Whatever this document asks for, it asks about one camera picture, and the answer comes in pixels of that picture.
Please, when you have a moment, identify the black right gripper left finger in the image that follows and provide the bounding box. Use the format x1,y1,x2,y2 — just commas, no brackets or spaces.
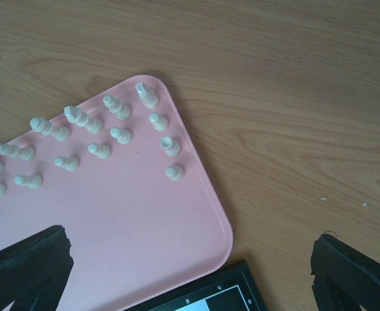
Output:
0,225,74,310

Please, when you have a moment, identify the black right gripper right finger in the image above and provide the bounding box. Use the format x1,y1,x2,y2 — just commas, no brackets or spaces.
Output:
310,233,380,310

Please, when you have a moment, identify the white pawn inner row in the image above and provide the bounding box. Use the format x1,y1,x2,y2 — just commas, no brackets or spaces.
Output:
110,127,132,144

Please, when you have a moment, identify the white queen chess piece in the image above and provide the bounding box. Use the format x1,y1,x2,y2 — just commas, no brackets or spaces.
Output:
63,106,103,134

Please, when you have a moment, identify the black white chess board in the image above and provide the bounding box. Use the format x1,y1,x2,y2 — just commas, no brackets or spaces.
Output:
134,260,267,311

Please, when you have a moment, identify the white rook chess piece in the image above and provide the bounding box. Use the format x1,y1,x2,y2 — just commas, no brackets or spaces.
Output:
160,135,181,156

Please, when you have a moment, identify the white bishop chess piece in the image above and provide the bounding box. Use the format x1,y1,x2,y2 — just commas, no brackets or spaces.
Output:
102,95,131,120

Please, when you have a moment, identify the pink plastic tray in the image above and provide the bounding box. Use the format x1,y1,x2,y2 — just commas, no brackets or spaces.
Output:
0,75,233,310

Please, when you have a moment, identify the white pawn tray edge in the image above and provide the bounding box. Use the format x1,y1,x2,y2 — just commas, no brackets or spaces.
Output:
165,165,184,181

